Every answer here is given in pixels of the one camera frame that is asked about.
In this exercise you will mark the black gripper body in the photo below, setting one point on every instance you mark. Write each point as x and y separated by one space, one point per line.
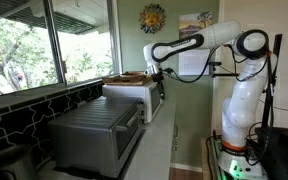
158 78

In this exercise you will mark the silver toaster oven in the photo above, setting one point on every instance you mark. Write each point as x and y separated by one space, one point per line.
98 136

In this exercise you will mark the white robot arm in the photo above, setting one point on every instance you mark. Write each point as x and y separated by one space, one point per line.
238 111

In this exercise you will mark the white microwave oven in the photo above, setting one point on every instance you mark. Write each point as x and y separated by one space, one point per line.
148 93

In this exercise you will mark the wooden tray stack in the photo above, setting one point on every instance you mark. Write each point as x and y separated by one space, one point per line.
133 78

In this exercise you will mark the black equipment box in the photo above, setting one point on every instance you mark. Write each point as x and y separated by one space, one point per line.
275 160

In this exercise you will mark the dark metal pot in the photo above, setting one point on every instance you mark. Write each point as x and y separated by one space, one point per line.
16 163

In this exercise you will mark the sun wall decoration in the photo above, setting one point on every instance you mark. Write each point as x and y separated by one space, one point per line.
152 18

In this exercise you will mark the black camera stand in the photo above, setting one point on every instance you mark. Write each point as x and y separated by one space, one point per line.
268 114

